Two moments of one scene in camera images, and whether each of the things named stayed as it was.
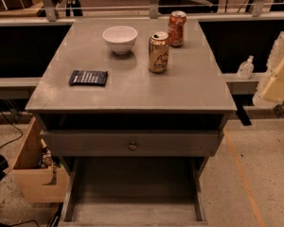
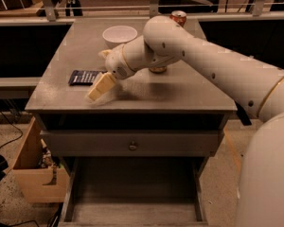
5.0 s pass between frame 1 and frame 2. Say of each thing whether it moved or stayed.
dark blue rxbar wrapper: stayed
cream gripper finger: moved
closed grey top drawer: stayed
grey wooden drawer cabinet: stayed
